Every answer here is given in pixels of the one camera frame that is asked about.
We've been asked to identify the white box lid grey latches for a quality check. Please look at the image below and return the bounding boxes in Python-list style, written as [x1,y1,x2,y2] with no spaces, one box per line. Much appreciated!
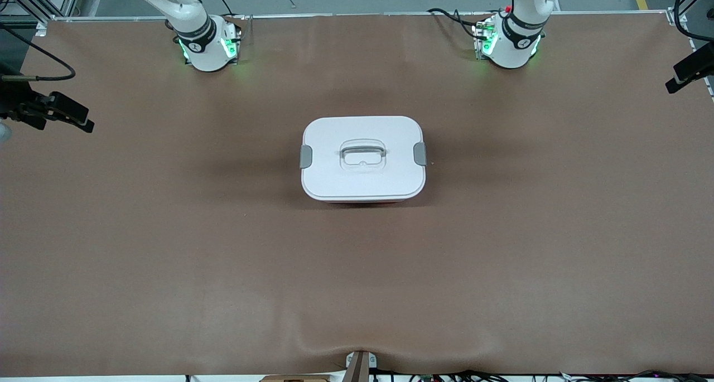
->
[300,116,428,200]

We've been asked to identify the translucent plastic box body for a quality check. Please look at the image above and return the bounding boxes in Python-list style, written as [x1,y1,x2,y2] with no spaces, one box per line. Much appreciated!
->
[319,195,411,205]

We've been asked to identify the brown table mat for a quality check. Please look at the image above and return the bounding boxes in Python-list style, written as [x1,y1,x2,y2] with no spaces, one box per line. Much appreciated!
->
[0,14,714,378]

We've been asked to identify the metal table clamp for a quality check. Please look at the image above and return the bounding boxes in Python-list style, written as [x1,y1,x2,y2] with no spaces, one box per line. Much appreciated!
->
[345,350,378,382]

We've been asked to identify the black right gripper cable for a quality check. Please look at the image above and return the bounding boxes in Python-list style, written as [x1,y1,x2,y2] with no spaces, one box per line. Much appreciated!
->
[0,22,77,83]

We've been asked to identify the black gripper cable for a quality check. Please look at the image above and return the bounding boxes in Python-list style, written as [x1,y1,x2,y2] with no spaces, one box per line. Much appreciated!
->
[0,22,77,83]
[673,0,714,43]

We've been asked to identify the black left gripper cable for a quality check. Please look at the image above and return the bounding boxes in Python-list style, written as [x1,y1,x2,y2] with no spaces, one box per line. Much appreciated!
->
[673,0,714,43]

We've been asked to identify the aluminium frame post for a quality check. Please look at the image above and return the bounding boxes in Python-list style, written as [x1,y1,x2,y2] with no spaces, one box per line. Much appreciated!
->
[0,0,84,37]
[667,0,714,101]

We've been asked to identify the black left base cable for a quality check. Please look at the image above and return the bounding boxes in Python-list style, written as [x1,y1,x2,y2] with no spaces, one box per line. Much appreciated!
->
[427,7,483,42]

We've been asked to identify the aluminium table edge rail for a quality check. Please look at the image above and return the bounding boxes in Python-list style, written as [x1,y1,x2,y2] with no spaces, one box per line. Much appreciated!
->
[50,11,670,23]

